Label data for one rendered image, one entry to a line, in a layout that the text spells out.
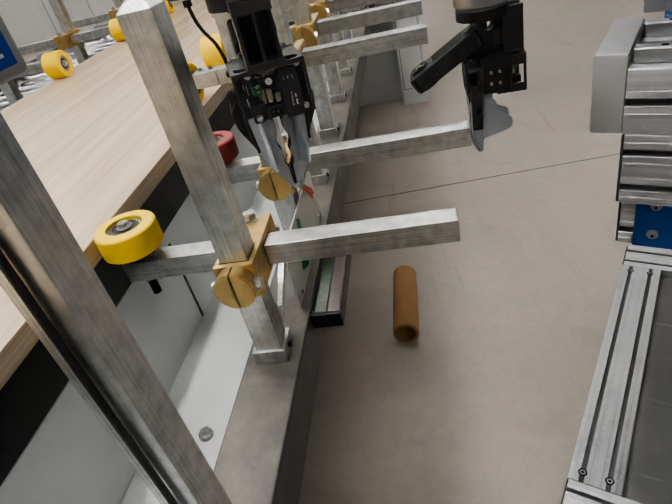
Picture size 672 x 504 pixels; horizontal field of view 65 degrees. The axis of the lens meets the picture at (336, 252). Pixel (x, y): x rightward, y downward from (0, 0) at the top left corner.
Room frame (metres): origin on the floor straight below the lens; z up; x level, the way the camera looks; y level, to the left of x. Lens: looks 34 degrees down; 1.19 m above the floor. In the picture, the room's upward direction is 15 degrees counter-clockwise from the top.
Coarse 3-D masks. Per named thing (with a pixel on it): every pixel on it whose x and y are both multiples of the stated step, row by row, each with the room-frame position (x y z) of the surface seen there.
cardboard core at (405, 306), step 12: (396, 276) 1.45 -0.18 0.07; (408, 276) 1.42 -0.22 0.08; (396, 288) 1.38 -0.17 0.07; (408, 288) 1.36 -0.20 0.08; (396, 300) 1.32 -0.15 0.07; (408, 300) 1.30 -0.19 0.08; (396, 312) 1.27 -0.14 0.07; (408, 312) 1.24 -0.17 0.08; (396, 324) 1.21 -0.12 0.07; (408, 324) 1.19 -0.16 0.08; (396, 336) 1.20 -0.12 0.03; (408, 336) 1.21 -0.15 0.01
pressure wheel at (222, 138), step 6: (216, 132) 0.88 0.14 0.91; (222, 132) 0.87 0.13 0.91; (228, 132) 0.86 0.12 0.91; (216, 138) 0.86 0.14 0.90; (222, 138) 0.84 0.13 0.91; (228, 138) 0.83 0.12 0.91; (234, 138) 0.85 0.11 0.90; (222, 144) 0.82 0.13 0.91; (228, 144) 0.83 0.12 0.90; (234, 144) 0.84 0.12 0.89; (222, 150) 0.82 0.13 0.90; (228, 150) 0.82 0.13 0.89; (234, 150) 0.83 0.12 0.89; (222, 156) 0.81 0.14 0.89; (228, 156) 0.82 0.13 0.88; (234, 156) 0.83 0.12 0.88; (228, 162) 0.82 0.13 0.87
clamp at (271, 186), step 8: (288, 152) 0.80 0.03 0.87; (288, 160) 0.77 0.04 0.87; (264, 168) 0.76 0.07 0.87; (264, 176) 0.74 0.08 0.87; (272, 176) 0.74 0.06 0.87; (256, 184) 0.76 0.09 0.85; (264, 184) 0.74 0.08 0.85; (272, 184) 0.74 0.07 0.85; (280, 184) 0.74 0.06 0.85; (288, 184) 0.74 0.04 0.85; (264, 192) 0.75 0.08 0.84; (272, 192) 0.74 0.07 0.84; (280, 192) 0.74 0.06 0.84; (288, 192) 0.74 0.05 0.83; (272, 200) 0.74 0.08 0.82; (280, 200) 0.74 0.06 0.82
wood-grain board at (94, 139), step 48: (192, 0) 3.01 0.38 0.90; (192, 48) 1.72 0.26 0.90; (48, 96) 1.57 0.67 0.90; (96, 96) 1.42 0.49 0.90; (144, 96) 1.29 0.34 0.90; (48, 144) 1.10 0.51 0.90; (96, 144) 1.01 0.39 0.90; (144, 144) 0.94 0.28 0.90; (48, 192) 0.82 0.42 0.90; (96, 192) 0.77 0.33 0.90; (144, 192) 0.76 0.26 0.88; (0, 288) 0.55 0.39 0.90; (0, 336) 0.45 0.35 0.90; (0, 384) 0.40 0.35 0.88
